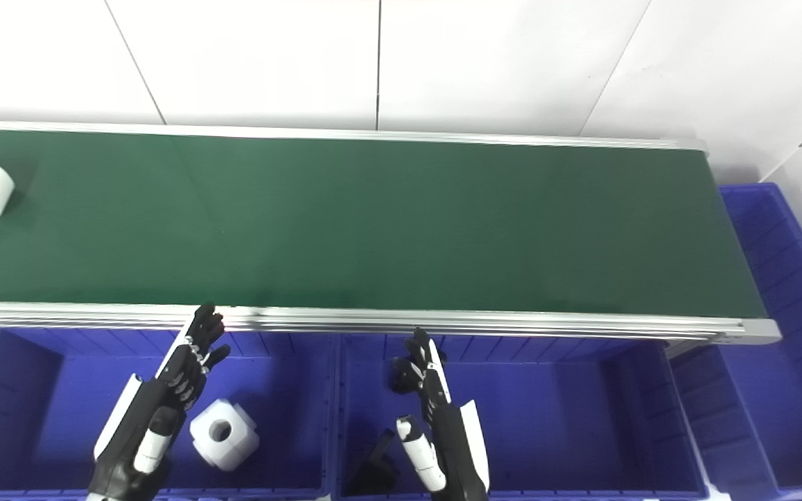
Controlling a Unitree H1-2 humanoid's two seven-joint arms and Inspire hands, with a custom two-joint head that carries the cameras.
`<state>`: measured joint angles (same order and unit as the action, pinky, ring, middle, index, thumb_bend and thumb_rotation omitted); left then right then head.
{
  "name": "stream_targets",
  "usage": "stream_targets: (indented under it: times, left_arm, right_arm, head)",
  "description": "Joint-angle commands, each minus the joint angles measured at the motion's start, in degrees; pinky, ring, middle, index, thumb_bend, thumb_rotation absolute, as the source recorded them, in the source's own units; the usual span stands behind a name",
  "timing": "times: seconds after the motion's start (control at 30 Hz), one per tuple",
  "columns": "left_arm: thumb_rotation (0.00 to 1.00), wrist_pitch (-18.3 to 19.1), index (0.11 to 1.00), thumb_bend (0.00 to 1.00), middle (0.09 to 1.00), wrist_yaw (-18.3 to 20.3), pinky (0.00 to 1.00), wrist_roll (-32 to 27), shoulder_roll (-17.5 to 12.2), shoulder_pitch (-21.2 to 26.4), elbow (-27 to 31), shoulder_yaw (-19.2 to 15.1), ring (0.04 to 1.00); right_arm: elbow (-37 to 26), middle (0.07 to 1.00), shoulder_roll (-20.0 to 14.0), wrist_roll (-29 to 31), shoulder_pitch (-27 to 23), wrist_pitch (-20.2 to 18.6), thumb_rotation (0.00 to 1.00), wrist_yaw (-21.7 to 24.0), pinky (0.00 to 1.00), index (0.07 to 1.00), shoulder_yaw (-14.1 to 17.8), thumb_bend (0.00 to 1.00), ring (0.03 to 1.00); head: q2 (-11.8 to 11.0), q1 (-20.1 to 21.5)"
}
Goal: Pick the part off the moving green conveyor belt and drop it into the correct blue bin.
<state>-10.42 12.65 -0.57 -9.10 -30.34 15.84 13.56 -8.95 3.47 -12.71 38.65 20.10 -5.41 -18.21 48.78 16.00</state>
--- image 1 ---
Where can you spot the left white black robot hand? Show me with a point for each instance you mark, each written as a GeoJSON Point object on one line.
{"type": "Point", "coordinates": [150, 403]}

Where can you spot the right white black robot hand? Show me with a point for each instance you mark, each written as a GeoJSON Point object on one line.
{"type": "Point", "coordinates": [453, 445]}

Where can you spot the black plastic part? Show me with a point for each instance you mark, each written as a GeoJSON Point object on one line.
{"type": "Point", "coordinates": [376, 473]}

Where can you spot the blue plastic bin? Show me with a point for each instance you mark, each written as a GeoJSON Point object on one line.
{"type": "Point", "coordinates": [784, 292]}
{"type": "Point", "coordinates": [554, 417]}
{"type": "Point", "coordinates": [46, 403]}

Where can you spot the green conveyor belt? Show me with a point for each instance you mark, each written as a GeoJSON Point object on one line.
{"type": "Point", "coordinates": [373, 223]}
{"type": "Point", "coordinates": [512, 323]}

